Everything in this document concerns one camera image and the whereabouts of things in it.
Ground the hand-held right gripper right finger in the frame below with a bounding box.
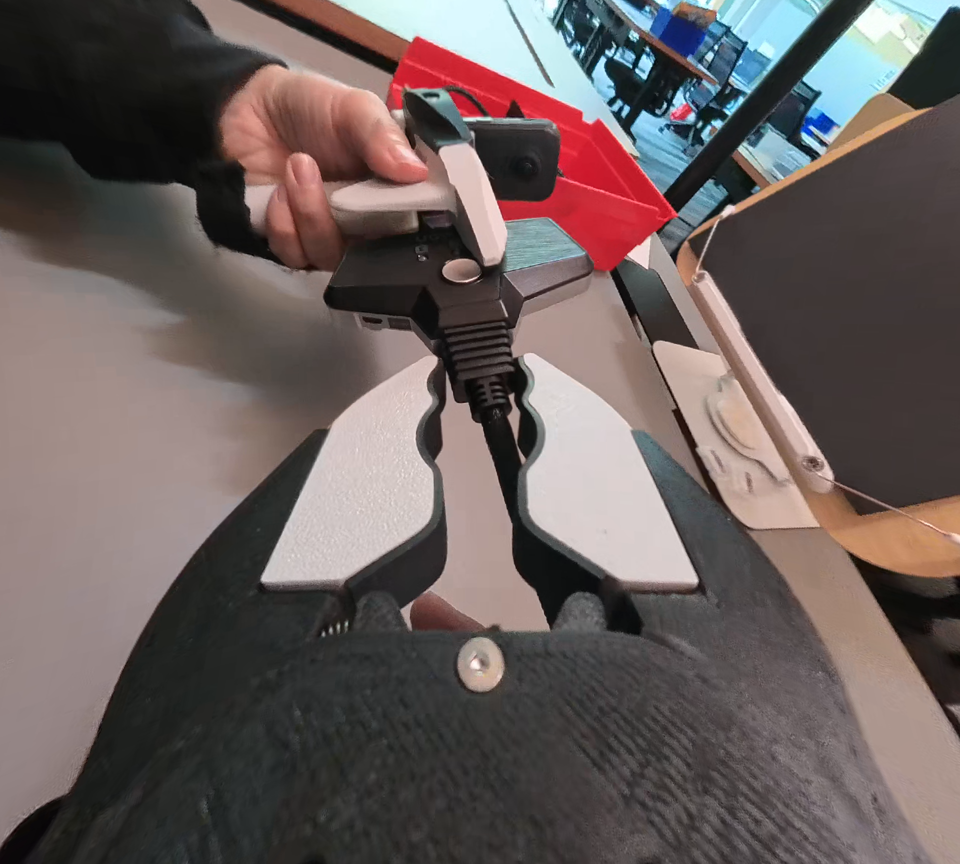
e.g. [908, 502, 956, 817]
[512, 351, 704, 599]

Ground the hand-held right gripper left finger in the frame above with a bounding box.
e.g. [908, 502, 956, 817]
[258, 352, 451, 595]

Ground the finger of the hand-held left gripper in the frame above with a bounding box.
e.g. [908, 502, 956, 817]
[435, 142, 509, 271]

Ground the black power adapter block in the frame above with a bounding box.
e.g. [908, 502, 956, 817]
[324, 216, 596, 359]

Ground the black usb cable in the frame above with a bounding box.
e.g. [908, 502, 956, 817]
[437, 320, 545, 629]

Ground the person's left forearm black sleeve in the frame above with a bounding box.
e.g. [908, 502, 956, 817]
[0, 0, 290, 261]

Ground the person's right hand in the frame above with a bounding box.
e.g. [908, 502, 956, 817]
[409, 592, 486, 633]

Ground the person's left hand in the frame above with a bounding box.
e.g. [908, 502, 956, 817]
[219, 65, 430, 273]

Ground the red plastic bin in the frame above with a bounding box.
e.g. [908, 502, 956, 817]
[388, 36, 678, 274]

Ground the long wooden desk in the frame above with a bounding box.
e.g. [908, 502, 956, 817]
[581, 0, 723, 89]

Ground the blue storage box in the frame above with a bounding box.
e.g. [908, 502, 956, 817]
[651, 5, 711, 53]

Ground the black office chair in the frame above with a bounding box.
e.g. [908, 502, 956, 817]
[763, 78, 824, 144]
[684, 30, 753, 139]

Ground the black metal pole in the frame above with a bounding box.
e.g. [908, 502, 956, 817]
[662, 0, 955, 214]

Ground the black board with cardboard edge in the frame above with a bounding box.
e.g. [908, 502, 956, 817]
[677, 90, 960, 580]

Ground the black monitor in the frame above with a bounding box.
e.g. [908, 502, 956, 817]
[887, 5, 960, 113]

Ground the white board holder bracket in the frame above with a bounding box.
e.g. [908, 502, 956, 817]
[651, 270, 835, 532]

